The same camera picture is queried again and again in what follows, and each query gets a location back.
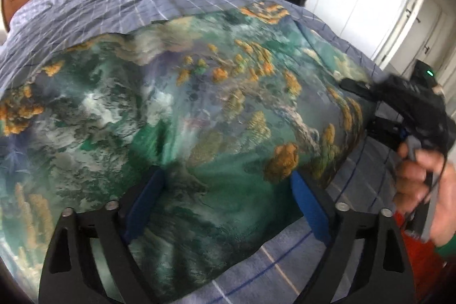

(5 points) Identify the orange cloth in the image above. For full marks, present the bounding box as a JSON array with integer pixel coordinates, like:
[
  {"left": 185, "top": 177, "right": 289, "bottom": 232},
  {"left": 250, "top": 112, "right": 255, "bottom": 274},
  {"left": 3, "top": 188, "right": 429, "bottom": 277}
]
[{"left": 401, "top": 219, "right": 455, "bottom": 303}]

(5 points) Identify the green landscape print garment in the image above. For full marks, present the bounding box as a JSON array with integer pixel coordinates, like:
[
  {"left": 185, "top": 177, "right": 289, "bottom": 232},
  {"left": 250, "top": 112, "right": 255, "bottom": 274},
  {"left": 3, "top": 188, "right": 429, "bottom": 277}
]
[{"left": 0, "top": 1, "right": 378, "bottom": 301}]

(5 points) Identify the person's right hand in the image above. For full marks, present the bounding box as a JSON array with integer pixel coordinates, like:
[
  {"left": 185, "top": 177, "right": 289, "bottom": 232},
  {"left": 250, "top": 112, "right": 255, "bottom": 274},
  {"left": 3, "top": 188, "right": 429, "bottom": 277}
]
[{"left": 394, "top": 142, "right": 456, "bottom": 249}]

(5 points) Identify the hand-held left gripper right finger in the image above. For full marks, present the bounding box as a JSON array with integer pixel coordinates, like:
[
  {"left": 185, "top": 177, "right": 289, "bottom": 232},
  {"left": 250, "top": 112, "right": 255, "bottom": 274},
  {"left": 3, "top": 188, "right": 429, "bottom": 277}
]
[{"left": 289, "top": 170, "right": 417, "bottom": 304}]

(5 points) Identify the white door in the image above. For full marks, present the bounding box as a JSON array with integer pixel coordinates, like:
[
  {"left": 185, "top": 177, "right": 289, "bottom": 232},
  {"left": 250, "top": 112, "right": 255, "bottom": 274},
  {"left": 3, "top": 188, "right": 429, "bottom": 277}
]
[{"left": 402, "top": 0, "right": 456, "bottom": 84}]

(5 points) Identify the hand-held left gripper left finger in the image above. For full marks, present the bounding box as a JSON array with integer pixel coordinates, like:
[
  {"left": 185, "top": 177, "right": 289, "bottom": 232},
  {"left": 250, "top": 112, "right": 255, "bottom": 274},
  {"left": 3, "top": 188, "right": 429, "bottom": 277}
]
[{"left": 38, "top": 165, "right": 166, "bottom": 304}]

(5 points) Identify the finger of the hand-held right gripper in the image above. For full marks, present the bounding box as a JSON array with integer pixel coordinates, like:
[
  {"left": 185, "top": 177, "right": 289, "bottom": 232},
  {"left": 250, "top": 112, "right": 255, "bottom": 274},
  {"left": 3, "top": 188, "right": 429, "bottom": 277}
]
[
  {"left": 365, "top": 113, "right": 410, "bottom": 150},
  {"left": 338, "top": 77, "right": 378, "bottom": 101}
]

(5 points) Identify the person's right forearm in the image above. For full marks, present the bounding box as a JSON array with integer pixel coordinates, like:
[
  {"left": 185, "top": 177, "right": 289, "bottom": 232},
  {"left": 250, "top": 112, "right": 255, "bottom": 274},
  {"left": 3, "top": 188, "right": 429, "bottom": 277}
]
[{"left": 435, "top": 233, "right": 456, "bottom": 259}]

